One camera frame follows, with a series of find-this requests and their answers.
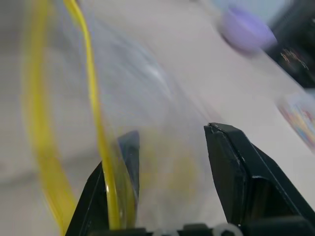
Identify clear box of colourful items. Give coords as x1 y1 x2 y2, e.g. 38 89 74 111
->
277 92 315 148

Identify clear plastic bag yellow zip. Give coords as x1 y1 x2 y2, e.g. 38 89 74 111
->
21 0 207 236

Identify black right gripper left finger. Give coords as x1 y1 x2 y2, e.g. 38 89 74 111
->
65 129 141 236

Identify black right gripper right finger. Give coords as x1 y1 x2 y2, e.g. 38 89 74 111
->
203 122 315 236

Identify black handheld remote controller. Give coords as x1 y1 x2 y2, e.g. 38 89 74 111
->
267 0 315 87

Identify purple plastic bowl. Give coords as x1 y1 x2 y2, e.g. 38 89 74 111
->
220 5 279 55

